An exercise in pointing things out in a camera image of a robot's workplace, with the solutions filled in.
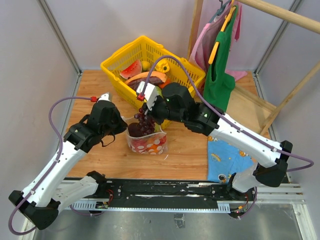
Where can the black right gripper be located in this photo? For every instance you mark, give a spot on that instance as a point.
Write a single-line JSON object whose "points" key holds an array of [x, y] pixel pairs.
{"points": [[151, 113]]}

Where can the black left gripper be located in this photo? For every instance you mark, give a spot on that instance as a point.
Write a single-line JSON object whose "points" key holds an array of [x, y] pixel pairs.
{"points": [[120, 127]]}

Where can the dark grape bunch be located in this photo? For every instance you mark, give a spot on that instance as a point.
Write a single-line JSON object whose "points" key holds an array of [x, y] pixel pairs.
{"points": [[144, 125]]}

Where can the dark purple mangosteen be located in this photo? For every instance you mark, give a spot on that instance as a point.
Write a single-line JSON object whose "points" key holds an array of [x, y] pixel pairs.
{"points": [[134, 130]]}

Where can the red bell pepper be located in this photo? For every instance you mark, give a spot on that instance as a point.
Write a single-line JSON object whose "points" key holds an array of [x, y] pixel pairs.
{"points": [[163, 140]]}

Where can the clear polka dot zip bag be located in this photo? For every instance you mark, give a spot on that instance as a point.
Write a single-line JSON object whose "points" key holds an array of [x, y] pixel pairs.
{"points": [[152, 139]]}

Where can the orange persimmon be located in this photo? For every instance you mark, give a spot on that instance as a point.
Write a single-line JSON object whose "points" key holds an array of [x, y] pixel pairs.
{"points": [[155, 149]]}

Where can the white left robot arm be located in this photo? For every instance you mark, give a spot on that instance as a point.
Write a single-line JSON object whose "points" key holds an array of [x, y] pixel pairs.
{"points": [[42, 201]]}

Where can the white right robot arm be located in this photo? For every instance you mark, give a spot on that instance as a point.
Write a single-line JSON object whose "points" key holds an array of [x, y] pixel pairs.
{"points": [[176, 104]]}

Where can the papaya half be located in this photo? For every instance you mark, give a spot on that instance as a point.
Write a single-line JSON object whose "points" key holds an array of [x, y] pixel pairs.
{"points": [[162, 76]]}

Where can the yellow bell pepper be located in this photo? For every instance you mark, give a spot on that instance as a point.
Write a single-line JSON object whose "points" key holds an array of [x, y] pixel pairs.
{"points": [[162, 66]]}

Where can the watermelon slice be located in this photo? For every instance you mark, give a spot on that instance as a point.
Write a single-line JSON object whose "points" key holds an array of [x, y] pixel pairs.
{"points": [[134, 69]]}

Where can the green shirt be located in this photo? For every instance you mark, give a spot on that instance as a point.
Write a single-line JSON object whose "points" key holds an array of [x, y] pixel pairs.
{"points": [[219, 84]]}

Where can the blue cartoon cloth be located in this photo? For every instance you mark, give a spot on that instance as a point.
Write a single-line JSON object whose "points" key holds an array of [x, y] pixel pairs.
{"points": [[224, 160]]}

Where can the pink garment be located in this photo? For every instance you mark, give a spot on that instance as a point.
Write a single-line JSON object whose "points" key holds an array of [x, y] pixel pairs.
{"points": [[205, 42]]}

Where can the grey hanger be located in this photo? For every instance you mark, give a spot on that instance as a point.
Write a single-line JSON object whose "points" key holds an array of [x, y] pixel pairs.
{"points": [[220, 10]]}

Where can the wooden clothes rack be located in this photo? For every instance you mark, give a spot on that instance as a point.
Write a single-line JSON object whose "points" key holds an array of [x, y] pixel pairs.
{"points": [[284, 58]]}

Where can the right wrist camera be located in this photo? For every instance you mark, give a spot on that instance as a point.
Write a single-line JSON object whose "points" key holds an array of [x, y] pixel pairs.
{"points": [[147, 92]]}

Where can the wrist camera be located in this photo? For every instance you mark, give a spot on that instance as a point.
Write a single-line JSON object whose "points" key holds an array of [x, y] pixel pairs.
{"points": [[147, 92], [105, 97]]}

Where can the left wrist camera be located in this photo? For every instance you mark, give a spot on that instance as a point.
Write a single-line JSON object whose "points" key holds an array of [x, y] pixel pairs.
{"points": [[105, 97]]}

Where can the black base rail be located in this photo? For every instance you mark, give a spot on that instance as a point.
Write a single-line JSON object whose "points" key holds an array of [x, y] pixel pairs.
{"points": [[134, 194]]}

